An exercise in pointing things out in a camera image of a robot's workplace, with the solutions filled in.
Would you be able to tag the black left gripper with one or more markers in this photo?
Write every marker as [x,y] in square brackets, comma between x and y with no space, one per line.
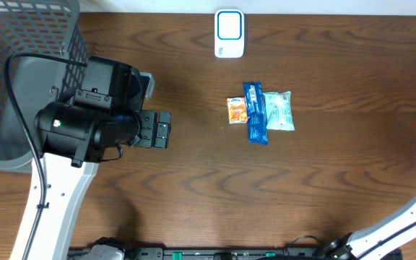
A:
[147,128]

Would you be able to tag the orange tissue pack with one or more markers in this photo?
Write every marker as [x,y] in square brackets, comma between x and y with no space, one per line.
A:
[237,110]

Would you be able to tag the blue Oreo cookie pack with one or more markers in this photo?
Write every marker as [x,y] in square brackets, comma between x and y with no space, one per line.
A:
[256,112]

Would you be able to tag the mint green tissue pack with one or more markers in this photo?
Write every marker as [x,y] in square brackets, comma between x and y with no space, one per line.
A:
[279,111]

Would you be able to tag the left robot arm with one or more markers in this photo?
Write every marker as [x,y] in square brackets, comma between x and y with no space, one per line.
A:
[68,142]

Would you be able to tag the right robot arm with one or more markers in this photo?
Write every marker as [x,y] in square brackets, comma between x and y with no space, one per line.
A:
[377,241]

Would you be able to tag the grey plastic mesh basket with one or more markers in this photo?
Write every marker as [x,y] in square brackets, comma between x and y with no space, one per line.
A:
[43,51]

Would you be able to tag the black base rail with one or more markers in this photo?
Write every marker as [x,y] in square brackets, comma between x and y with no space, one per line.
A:
[125,251]

